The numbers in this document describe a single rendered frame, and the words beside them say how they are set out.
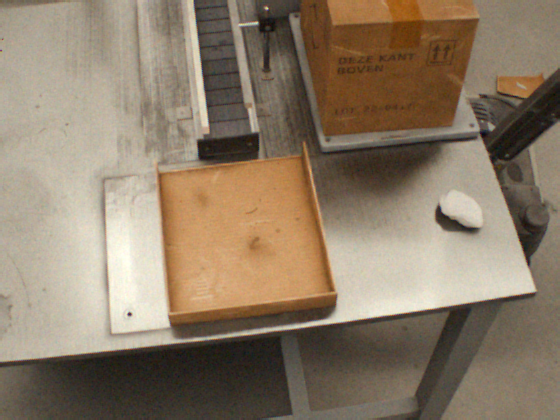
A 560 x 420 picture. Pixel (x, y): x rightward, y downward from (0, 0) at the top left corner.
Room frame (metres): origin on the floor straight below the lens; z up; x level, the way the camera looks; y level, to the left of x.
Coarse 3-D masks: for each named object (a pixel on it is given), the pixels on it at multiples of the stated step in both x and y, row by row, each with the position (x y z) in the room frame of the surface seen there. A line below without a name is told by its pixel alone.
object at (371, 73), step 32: (320, 0) 1.02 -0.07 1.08; (352, 0) 0.98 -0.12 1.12; (384, 0) 0.98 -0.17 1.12; (416, 0) 0.99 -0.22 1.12; (448, 0) 0.99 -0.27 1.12; (320, 32) 1.01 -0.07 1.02; (352, 32) 0.92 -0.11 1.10; (384, 32) 0.93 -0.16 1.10; (416, 32) 0.94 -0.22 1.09; (448, 32) 0.94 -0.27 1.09; (320, 64) 0.99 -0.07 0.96; (352, 64) 0.92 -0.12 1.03; (384, 64) 0.93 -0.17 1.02; (416, 64) 0.94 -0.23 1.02; (448, 64) 0.95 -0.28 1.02; (320, 96) 0.97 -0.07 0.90; (352, 96) 0.93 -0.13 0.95; (384, 96) 0.93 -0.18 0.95; (416, 96) 0.94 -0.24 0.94; (448, 96) 0.95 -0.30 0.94; (352, 128) 0.93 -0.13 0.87; (384, 128) 0.93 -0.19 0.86; (416, 128) 0.94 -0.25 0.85
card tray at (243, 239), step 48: (192, 192) 0.81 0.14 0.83; (240, 192) 0.81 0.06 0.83; (288, 192) 0.81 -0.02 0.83; (192, 240) 0.71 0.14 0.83; (240, 240) 0.71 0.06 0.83; (288, 240) 0.71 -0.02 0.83; (192, 288) 0.62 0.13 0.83; (240, 288) 0.62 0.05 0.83; (288, 288) 0.62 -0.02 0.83; (336, 288) 0.61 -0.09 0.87
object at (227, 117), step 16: (208, 0) 1.26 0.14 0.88; (224, 0) 1.25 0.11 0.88; (208, 16) 1.21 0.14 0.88; (224, 16) 1.21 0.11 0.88; (208, 32) 1.16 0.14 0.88; (224, 32) 1.16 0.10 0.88; (208, 48) 1.11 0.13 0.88; (224, 48) 1.11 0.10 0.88; (208, 64) 1.07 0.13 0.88; (224, 64) 1.07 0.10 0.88; (208, 80) 1.03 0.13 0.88; (224, 80) 1.03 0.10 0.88; (208, 96) 0.99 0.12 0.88; (224, 96) 0.99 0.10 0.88; (240, 96) 0.99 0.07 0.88; (208, 112) 0.95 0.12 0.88; (224, 112) 0.95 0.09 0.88; (240, 112) 0.95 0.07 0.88; (224, 128) 0.91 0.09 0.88; (240, 128) 0.91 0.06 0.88
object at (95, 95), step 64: (0, 0) 1.33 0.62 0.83; (64, 0) 1.33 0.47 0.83; (128, 0) 1.32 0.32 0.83; (0, 64) 1.13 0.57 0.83; (64, 64) 1.12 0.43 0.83; (128, 64) 1.12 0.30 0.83; (256, 64) 1.12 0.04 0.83; (0, 128) 0.96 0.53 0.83; (64, 128) 0.96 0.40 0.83; (128, 128) 0.95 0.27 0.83; (192, 128) 0.95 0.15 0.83; (0, 192) 0.81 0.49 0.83; (64, 192) 0.81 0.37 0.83; (128, 192) 0.81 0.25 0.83; (320, 192) 0.81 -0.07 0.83; (384, 192) 0.82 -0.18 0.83; (0, 256) 0.67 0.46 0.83; (64, 256) 0.68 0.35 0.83; (128, 256) 0.68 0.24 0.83; (384, 256) 0.69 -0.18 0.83; (448, 256) 0.69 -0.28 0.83; (512, 256) 0.69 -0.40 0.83; (0, 320) 0.55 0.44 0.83; (64, 320) 0.56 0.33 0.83; (128, 320) 0.56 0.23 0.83; (256, 320) 0.57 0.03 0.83; (320, 320) 0.57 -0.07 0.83; (384, 320) 0.58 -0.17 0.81
